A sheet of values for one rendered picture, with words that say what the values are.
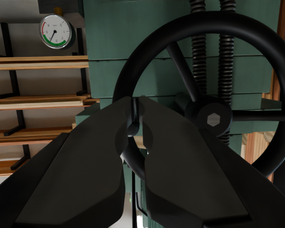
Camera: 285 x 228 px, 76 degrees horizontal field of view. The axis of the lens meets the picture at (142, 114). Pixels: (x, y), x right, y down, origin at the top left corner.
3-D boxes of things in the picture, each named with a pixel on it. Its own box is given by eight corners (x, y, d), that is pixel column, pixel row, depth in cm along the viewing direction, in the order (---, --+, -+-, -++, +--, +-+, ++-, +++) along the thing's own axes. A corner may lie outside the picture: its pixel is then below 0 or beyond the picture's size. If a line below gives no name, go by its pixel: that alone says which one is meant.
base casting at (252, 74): (276, 54, 43) (272, 93, 45) (198, 65, 99) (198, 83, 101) (85, 60, 43) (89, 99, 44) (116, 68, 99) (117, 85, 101)
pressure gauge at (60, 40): (68, 2, 34) (73, 48, 36) (75, 9, 38) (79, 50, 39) (34, 2, 34) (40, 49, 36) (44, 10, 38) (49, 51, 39)
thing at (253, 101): (262, 93, 45) (260, 109, 46) (223, 87, 65) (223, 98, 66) (99, 98, 44) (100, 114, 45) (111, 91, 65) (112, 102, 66)
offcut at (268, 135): (280, 125, 52) (278, 139, 53) (264, 124, 54) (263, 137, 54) (284, 129, 48) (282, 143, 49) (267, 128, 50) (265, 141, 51)
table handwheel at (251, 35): (340, 5, 23) (297, 209, 29) (246, 37, 42) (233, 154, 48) (104, 2, 22) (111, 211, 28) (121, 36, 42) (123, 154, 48)
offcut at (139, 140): (138, 129, 52) (138, 141, 53) (131, 133, 49) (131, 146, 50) (152, 131, 50) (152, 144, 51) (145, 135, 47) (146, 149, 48)
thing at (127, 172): (140, 163, 85) (141, 192, 88) (140, 155, 94) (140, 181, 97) (121, 164, 85) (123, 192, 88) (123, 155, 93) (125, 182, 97)
